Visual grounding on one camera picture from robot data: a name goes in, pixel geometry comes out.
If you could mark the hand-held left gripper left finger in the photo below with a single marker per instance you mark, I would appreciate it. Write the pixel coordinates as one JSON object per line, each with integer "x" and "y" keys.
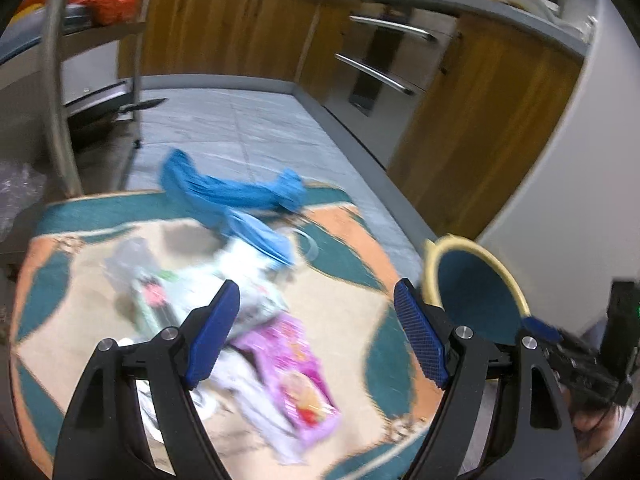
{"x": 212, "y": 330}

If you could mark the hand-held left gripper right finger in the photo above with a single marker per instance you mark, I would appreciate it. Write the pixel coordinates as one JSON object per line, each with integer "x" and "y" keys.
{"x": 420, "y": 335}

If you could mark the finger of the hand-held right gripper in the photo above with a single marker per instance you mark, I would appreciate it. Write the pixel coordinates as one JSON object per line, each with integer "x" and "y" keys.
{"x": 542, "y": 327}
{"x": 585, "y": 375}

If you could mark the teal bin with yellow rim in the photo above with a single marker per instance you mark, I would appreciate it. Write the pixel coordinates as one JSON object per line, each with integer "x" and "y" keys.
{"x": 475, "y": 290}

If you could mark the pink snack packet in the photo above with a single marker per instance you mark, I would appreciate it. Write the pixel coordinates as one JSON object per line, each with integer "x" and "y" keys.
{"x": 295, "y": 380}

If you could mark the small clear plastic bag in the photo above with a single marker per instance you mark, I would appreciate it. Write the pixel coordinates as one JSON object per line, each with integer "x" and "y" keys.
{"x": 125, "y": 265}

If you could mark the person's right hand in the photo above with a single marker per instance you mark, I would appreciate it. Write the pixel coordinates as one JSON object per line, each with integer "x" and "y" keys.
{"x": 592, "y": 422}

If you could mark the crumpled white tissue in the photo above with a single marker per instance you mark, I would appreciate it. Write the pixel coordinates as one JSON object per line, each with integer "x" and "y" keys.
{"x": 245, "y": 280}

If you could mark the green and white box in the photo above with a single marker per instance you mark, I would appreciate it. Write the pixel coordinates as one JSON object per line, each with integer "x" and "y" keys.
{"x": 155, "y": 295}

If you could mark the patterned teal and beige mat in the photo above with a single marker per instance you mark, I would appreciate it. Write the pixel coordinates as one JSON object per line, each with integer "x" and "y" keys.
{"x": 350, "y": 310}

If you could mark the twisted white tissue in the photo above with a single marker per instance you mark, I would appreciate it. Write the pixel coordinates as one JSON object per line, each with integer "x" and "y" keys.
{"x": 250, "y": 400}

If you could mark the blue face mask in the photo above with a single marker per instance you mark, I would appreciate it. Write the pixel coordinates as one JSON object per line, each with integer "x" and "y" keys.
{"x": 260, "y": 237}

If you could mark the large clear plastic bag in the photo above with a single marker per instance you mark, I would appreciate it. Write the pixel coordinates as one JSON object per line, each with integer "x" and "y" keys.
{"x": 20, "y": 195}

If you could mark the metal shelf rack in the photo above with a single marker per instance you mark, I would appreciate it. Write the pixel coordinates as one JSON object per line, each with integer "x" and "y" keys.
{"x": 57, "y": 125}

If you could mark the stainless steel oven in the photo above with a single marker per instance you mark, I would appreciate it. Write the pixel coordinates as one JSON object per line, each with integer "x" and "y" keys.
{"x": 390, "y": 55}

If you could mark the wooden kitchen cabinets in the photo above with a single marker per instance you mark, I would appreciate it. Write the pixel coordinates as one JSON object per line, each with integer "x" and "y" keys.
{"x": 225, "y": 30}

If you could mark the grey blue tray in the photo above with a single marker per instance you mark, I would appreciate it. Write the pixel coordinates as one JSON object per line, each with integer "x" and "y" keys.
{"x": 45, "y": 30}

